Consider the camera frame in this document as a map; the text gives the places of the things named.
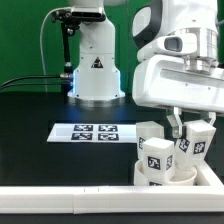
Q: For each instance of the white marker sheet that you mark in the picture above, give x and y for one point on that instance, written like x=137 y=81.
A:
x=93 y=133

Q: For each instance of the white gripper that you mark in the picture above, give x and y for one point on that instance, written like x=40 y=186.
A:
x=162 y=81

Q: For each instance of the white round stool seat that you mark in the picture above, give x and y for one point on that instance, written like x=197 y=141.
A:
x=181 y=177

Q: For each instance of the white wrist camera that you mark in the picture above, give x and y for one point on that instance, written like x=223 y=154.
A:
x=174 y=45

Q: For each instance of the black camera on stand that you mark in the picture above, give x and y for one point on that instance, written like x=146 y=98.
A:
x=71 y=20

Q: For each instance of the white L-shaped fence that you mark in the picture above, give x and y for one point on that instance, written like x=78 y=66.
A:
x=207 y=195

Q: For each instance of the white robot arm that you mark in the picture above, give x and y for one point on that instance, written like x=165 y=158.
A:
x=96 y=77

